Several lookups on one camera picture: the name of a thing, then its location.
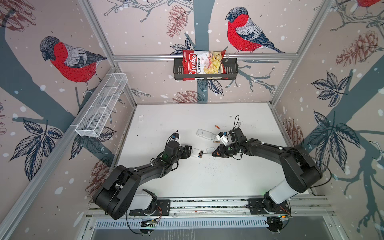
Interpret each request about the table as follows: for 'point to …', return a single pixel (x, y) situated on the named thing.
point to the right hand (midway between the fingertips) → (212, 157)
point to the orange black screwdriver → (208, 153)
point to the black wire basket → (231, 65)
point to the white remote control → (206, 134)
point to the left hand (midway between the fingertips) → (188, 147)
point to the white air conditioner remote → (196, 153)
